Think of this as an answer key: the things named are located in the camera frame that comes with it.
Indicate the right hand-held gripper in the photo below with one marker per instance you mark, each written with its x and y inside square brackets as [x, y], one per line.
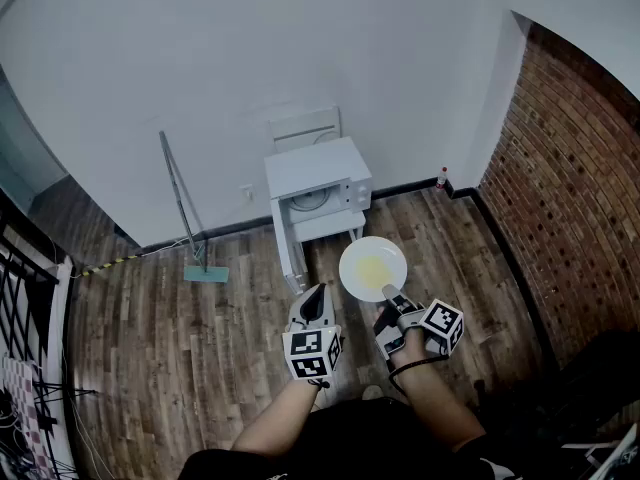
[440, 323]

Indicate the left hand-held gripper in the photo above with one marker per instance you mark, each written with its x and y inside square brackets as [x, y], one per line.
[310, 350]

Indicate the white plate of food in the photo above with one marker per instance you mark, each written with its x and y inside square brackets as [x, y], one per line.
[372, 253]

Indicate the white microwave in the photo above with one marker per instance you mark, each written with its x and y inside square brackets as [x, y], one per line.
[315, 168]

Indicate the person's left forearm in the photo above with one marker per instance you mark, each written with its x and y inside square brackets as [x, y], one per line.
[280, 418]

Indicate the person's right forearm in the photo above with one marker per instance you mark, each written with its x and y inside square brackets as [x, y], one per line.
[440, 408]

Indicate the person's right hand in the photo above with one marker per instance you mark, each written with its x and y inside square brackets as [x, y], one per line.
[414, 348]

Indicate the small white table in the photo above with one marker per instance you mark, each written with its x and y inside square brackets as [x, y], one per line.
[325, 225]

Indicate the person's shoe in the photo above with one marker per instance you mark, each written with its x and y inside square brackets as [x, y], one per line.
[372, 392]

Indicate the mop with teal head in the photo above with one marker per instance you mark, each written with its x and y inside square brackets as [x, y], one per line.
[205, 274]

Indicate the red-capped plastic bottle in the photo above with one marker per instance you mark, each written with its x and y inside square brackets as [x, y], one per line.
[441, 179]

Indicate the person's black clothing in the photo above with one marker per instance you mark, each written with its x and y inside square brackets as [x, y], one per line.
[350, 443]

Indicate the white chair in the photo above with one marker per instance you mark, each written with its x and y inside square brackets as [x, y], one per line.
[305, 125]

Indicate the black equipment pile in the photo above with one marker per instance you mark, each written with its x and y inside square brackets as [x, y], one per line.
[575, 398]

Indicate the black metal rack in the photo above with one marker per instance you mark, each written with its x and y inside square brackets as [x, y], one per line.
[30, 288]

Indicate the checkered cloth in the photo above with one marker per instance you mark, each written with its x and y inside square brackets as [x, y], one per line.
[22, 398]

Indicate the glass door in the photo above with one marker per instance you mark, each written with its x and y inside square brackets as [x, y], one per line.
[25, 158]

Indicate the white wall socket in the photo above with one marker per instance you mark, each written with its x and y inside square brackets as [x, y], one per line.
[247, 192]

